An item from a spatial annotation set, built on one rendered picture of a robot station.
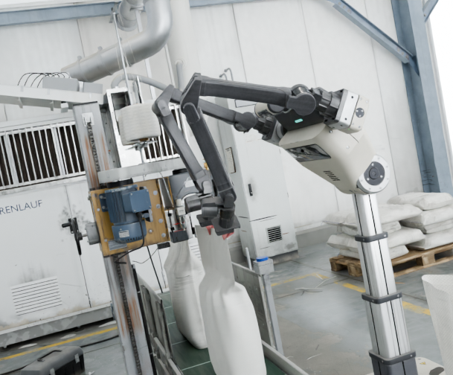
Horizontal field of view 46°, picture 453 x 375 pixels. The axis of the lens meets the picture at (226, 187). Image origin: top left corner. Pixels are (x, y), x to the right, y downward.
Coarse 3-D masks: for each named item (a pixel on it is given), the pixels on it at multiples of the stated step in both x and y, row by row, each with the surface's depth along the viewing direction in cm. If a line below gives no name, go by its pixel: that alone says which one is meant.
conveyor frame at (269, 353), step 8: (160, 344) 295; (264, 344) 265; (160, 352) 307; (264, 352) 266; (272, 352) 254; (160, 360) 310; (168, 360) 268; (272, 360) 257; (280, 360) 245; (288, 360) 239; (176, 368) 255; (280, 368) 248; (288, 368) 238; (296, 368) 229
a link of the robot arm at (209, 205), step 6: (210, 198) 199; (216, 198) 199; (228, 198) 193; (204, 204) 197; (210, 204) 197; (216, 204) 196; (222, 204) 196; (228, 204) 194; (204, 210) 197; (210, 210) 197; (216, 210) 197; (204, 216) 198; (210, 216) 198; (216, 216) 199
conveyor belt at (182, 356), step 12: (168, 300) 409; (168, 312) 373; (168, 324) 344; (180, 336) 315; (180, 348) 295; (192, 348) 291; (204, 348) 287; (180, 360) 276; (192, 360) 273; (204, 360) 270; (264, 360) 255; (180, 372) 283; (192, 372) 257; (204, 372) 255; (276, 372) 239
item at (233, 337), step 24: (216, 240) 223; (216, 264) 238; (216, 288) 225; (240, 288) 220; (216, 312) 223; (240, 312) 219; (216, 336) 228; (240, 336) 218; (216, 360) 237; (240, 360) 219
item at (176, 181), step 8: (168, 176) 260; (176, 176) 260; (184, 176) 261; (208, 176) 265; (160, 184) 284; (176, 184) 260; (176, 192) 260; (184, 192) 261; (192, 192) 262; (176, 216) 260; (176, 224) 262
